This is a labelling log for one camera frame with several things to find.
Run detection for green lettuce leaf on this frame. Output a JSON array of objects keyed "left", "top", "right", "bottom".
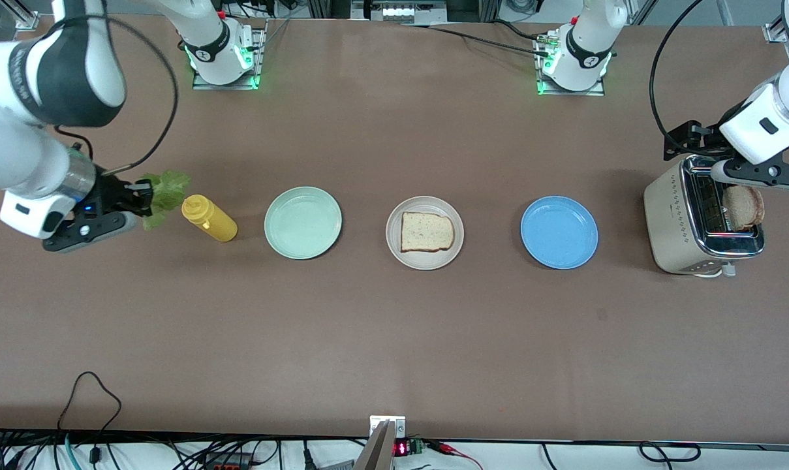
[{"left": 140, "top": 170, "right": 193, "bottom": 230}]

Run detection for bread slice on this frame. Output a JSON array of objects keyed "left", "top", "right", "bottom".
[
  {"left": 401, "top": 211, "right": 455, "bottom": 253},
  {"left": 722, "top": 186, "right": 765, "bottom": 231}
]

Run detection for yellow squeeze bottle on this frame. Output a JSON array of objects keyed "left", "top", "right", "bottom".
[{"left": 181, "top": 195, "right": 239, "bottom": 243}]

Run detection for blue plate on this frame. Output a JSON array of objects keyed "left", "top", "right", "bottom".
[{"left": 520, "top": 196, "right": 599, "bottom": 270}]

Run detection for pale green plate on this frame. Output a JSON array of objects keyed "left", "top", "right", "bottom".
[{"left": 264, "top": 187, "right": 343, "bottom": 260}]

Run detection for beige plate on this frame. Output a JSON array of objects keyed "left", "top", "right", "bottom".
[{"left": 386, "top": 196, "right": 465, "bottom": 271}]

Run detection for beige chrome toaster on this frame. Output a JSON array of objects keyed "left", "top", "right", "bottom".
[{"left": 643, "top": 155, "right": 766, "bottom": 278}]

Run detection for lit control box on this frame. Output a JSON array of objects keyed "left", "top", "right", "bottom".
[{"left": 352, "top": 0, "right": 447, "bottom": 24}]

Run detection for red and black clip leads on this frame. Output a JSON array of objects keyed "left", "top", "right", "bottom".
[{"left": 425, "top": 440, "right": 483, "bottom": 470}]

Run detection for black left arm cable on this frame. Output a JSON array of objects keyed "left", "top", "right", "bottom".
[{"left": 649, "top": 0, "right": 705, "bottom": 155}]

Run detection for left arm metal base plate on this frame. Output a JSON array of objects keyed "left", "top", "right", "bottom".
[{"left": 536, "top": 33, "right": 607, "bottom": 97}]

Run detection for thin black looped cable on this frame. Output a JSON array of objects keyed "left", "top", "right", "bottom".
[{"left": 56, "top": 371, "right": 122, "bottom": 465}]

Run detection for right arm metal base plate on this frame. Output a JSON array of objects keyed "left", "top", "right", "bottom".
[{"left": 192, "top": 26, "right": 268, "bottom": 91}]

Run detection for black cable on table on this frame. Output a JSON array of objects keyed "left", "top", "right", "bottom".
[{"left": 401, "top": 18, "right": 551, "bottom": 59}]

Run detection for teal cable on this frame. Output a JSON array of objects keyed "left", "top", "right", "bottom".
[{"left": 63, "top": 432, "right": 83, "bottom": 470}]

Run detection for black coiled cable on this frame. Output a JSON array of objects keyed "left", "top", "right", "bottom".
[{"left": 639, "top": 442, "right": 702, "bottom": 463}]

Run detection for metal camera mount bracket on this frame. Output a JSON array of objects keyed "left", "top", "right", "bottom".
[{"left": 353, "top": 415, "right": 407, "bottom": 470}]

